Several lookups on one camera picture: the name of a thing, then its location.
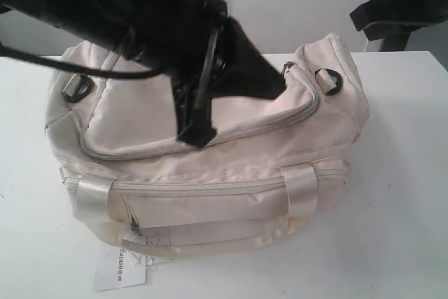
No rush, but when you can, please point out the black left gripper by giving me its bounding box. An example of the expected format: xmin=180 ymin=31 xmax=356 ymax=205
xmin=87 ymin=0 xmax=286 ymax=148

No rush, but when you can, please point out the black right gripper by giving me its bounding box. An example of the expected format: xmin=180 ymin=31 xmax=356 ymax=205
xmin=349 ymin=0 xmax=447 ymax=41

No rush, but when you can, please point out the cream fabric duffel bag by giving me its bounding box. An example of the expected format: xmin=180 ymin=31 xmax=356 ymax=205
xmin=45 ymin=34 xmax=369 ymax=258

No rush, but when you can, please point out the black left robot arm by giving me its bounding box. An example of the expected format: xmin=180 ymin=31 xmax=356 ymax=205
xmin=1 ymin=0 xmax=286 ymax=99

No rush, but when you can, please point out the white paper hang tag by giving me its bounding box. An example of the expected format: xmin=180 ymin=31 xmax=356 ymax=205
xmin=93 ymin=244 xmax=170 ymax=292

